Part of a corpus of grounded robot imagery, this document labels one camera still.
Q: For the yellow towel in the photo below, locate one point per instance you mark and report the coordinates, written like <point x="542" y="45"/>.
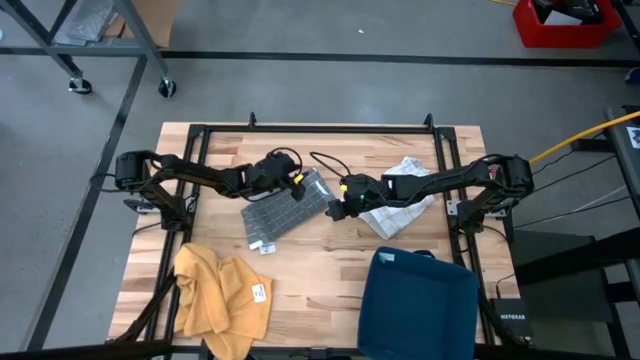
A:
<point x="220" y="300"/>

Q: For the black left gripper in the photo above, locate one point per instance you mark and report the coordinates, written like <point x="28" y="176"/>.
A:
<point x="272" y="172"/>

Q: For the black metal stand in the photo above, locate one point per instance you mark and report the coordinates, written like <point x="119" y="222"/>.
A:
<point x="565" y="260"/>

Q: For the clear plastic sheet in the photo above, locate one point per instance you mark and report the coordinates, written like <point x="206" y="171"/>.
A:
<point x="92" y="20"/>

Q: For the red plastic bin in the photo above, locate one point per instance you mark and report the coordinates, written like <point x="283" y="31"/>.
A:
<point x="530" y="30"/>

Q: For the black aluminium table frame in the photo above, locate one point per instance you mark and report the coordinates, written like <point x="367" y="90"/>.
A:
<point x="325" y="129"/>

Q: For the person's blue shoe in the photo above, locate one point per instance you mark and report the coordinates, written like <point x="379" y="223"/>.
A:
<point x="634" y="75"/>

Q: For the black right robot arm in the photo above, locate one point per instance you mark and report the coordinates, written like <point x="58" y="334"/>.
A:
<point x="450" y="180"/>

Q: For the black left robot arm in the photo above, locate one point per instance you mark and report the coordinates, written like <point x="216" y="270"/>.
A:
<point x="190" y="172"/>

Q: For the grey checked towel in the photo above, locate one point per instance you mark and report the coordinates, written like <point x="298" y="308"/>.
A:
<point x="285" y="212"/>

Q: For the white towel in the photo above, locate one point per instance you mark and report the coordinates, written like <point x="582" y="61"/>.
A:
<point x="395" y="220"/>

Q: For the flat brown cardboard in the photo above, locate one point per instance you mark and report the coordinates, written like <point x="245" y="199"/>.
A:
<point x="160" y="20"/>

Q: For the black Netgear network switch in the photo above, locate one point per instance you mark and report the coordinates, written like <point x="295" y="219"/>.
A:
<point x="512" y="317"/>

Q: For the black frame hook clamp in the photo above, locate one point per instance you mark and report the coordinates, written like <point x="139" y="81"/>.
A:
<point x="252" y="120"/>
<point x="428" y="120"/>

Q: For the navy fabric storage bin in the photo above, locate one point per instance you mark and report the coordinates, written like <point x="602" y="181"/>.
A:
<point x="417" y="305"/>

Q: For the wheeled grey metal workbench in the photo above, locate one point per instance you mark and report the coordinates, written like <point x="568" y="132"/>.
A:
<point x="142" y="35"/>

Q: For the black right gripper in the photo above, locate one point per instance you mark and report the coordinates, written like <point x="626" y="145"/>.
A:
<point x="365" y="195"/>

